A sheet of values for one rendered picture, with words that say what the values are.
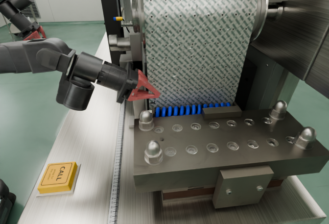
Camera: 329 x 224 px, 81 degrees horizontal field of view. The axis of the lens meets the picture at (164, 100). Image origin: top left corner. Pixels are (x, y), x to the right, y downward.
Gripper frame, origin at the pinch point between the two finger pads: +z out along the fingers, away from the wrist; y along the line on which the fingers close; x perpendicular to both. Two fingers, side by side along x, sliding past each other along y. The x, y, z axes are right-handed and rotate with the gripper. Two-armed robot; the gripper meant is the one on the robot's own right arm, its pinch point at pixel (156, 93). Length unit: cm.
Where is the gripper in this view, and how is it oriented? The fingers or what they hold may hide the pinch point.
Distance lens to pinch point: 49.6
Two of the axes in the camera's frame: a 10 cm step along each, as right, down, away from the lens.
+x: 4.7, -7.5, -4.5
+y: 1.2, 5.7, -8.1
